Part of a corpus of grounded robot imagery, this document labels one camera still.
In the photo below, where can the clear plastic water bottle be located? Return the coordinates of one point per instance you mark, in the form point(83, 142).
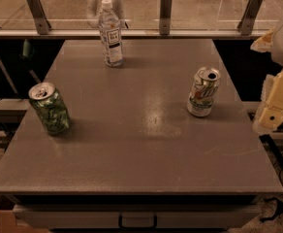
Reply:
point(110, 32)

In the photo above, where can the left metal bracket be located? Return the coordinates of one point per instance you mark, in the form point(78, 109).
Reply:
point(40, 19)

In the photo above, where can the grey drawer with handle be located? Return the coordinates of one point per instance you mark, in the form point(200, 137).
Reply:
point(108, 217)

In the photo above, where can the metal bracket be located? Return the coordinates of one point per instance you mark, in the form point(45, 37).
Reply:
point(245, 26)
point(40, 19)
point(165, 16)

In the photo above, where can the white 7up can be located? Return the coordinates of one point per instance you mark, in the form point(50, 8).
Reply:
point(201, 97)

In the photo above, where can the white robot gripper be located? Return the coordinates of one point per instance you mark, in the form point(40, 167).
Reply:
point(270, 115)

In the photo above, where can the metal rail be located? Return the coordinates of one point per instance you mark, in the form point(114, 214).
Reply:
point(130, 34)

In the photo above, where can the middle metal bracket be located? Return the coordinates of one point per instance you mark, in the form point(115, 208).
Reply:
point(165, 16)

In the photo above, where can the green soda can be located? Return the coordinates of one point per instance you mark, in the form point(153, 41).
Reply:
point(49, 106)

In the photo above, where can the right metal bracket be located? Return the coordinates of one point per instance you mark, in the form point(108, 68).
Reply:
point(245, 26)

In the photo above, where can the cardboard box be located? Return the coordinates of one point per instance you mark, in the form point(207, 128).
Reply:
point(10, 224)

